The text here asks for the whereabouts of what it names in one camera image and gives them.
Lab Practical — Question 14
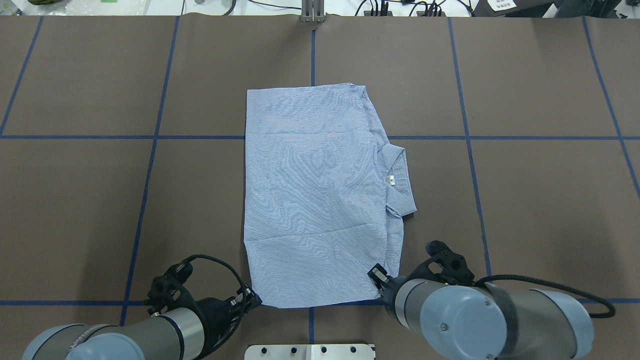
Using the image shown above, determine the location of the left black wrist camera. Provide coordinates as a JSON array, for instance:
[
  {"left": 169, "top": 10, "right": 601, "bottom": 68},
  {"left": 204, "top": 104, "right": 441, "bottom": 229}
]
[{"left": 143, "top": 262, "right": 196, "bottom": 316}]

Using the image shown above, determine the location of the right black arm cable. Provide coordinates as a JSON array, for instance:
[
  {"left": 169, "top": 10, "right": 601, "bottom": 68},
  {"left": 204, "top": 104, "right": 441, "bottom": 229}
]
[{"left": 472, "top": 274, "right": 617, "bottom": 319}]

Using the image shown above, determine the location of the blue striped button shirt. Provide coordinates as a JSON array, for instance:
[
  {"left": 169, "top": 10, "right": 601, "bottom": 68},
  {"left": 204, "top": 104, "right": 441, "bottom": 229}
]
[{"left": 243, "top": 83, "right": 417, "bottom": 309}]

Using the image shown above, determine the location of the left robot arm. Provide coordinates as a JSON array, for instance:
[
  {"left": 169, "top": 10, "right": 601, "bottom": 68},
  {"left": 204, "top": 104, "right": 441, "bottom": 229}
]
[{"left": 22, "top": 286, "right": 262, "bottom": 360}]

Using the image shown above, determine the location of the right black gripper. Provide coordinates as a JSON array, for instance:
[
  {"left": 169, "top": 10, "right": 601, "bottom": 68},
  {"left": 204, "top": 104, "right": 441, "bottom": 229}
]
[{"left": 367, "top": 263, "right": 416, "bottom": 316}]

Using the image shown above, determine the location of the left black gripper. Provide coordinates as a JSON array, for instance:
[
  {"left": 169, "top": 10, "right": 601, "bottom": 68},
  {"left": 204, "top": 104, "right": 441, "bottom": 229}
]
[{"left": 198, "top": 287, "right": 263, "bottom": 358}]

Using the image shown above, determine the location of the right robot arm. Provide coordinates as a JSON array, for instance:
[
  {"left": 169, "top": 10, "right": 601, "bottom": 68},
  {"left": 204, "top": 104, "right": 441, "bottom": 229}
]
[{"left": 368, "top": 264, "right": 595, "bottom": 360}]

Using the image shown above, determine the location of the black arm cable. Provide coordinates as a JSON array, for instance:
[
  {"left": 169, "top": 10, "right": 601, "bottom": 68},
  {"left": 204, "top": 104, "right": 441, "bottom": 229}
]
[
  {"left": 472, "top": 274, "right": 617, "bottom": 319},
  {"left": 181, "top": 254, "right": 251, "bottom": 321}
]

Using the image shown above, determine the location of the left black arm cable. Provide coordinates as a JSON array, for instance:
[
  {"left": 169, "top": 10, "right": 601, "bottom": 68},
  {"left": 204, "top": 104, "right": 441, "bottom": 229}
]
[{"left": 181, "top": 254, "right": 251, "bottom": 321}]

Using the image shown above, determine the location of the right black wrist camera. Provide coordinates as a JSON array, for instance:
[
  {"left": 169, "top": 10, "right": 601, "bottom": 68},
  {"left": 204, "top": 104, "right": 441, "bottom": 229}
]
[{"left": 407, "top": 240, "right": 475, "bottom": 287}]

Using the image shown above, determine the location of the aluminium frame post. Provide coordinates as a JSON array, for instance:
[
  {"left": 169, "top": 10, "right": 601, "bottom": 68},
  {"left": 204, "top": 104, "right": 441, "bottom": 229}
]
[{"left": 301, "top": 0, "right": 326, "bottom": 23}]

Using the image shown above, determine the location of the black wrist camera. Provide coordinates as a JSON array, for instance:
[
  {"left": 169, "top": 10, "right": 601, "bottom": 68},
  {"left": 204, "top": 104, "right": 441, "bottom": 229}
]
[
  {"left": 407, "top": 240, "right": 475, "bottom": 287},
  {"left": 143, "top": 262, "right": 196, "bottom": 316}
]

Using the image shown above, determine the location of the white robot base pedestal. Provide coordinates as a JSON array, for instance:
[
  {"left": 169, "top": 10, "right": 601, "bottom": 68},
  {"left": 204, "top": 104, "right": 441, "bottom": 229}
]
[{"left": 244, "top": 343, "right": 377, "bottom": 360}]

